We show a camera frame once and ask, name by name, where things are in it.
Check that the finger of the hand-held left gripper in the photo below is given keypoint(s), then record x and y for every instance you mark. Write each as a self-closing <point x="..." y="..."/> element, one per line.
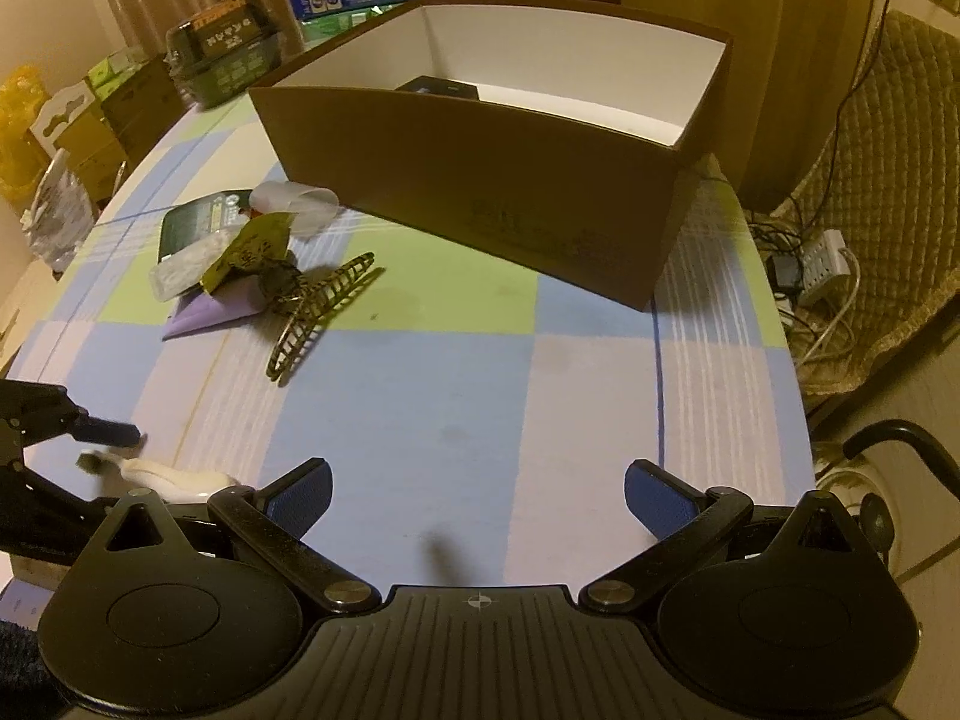
<point x="109" y="431"/>

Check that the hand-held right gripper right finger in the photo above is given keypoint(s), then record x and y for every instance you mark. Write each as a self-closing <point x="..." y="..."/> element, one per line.
<point x="660" y="499"/>

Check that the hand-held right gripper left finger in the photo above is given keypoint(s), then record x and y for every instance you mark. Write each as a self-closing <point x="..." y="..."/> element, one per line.
<point x="300" y="499"/>

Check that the white plastic item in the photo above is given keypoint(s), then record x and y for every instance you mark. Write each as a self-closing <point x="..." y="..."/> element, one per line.
<point x="172" y="476"/>

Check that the purple tube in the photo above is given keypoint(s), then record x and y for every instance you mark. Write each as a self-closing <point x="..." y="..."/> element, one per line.
<point x="217" y="311"/>

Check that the clear plastic packet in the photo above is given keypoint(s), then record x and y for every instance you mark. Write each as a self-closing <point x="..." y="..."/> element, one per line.
<point x="180" y="266"/>

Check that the metal hair claw clip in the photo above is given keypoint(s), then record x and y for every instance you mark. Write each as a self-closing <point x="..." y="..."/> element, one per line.
<point x="315" y="300"/>

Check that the yellow green snack packet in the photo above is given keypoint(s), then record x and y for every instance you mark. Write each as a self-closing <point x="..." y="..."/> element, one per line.
<point x="251" y="247"/>

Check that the brown cardboard box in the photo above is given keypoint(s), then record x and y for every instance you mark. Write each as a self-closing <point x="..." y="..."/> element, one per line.
<point x="487" y="187"/>

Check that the checked tablecloth desktop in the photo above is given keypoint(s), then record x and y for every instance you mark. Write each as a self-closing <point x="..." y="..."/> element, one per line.
<point x="450" y="405"/>

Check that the clear plastic bag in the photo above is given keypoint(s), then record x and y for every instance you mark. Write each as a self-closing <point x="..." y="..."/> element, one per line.
<point x="60" y="217"/>

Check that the black green flat packet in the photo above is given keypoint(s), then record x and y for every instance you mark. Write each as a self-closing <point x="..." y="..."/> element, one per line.
<point x="195" y="221"/>

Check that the black power adapter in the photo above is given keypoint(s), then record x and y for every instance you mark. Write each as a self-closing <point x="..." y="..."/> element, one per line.
<point x="786" y="271"/>

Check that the white power strip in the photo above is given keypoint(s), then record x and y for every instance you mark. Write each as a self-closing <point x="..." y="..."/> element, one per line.
<point x="821" y="266"/>

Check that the yellow plastic bag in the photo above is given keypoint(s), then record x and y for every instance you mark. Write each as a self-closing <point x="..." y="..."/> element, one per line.
<point x="19" y="127"/>

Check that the small green boxes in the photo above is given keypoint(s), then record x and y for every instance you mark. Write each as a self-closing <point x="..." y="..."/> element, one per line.
<point x="116" y="67"/>

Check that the black food tray pack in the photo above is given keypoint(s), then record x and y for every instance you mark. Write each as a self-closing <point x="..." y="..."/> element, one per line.
<point x="225" y="45"/>

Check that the quilted chair cover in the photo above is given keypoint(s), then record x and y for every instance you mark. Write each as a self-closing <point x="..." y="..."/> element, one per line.
<point x="892" y="165"/>

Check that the black product box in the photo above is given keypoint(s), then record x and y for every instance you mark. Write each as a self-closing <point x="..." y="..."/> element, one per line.
<point x="442" y="88"/>

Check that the wooden door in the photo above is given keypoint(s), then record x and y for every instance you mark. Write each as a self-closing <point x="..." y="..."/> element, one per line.
<point x="750" y="52"/>

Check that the green carton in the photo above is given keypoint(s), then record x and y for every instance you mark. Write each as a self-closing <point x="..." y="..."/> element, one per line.
<point x="337" y="26"/>

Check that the black metal frame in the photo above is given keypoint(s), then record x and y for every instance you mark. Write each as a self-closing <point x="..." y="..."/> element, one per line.
<point x="900" y="431"/>

